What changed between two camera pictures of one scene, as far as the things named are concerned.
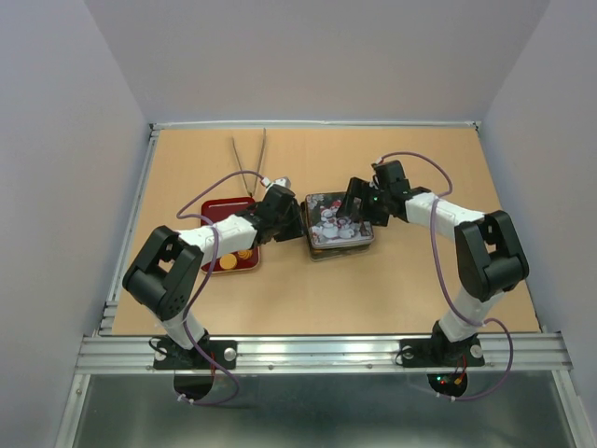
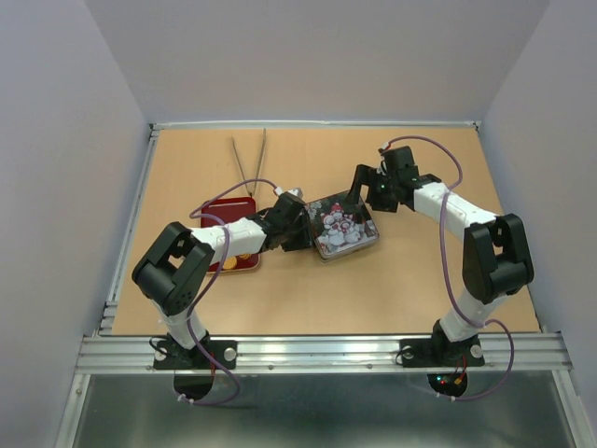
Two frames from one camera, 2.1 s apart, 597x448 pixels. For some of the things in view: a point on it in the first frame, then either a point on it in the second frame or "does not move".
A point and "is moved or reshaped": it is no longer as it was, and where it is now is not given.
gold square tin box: [328, 253] is moved or reshaped
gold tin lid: [327, 230] does not move
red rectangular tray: [246, 260] does not move
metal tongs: [259, 164] does not move
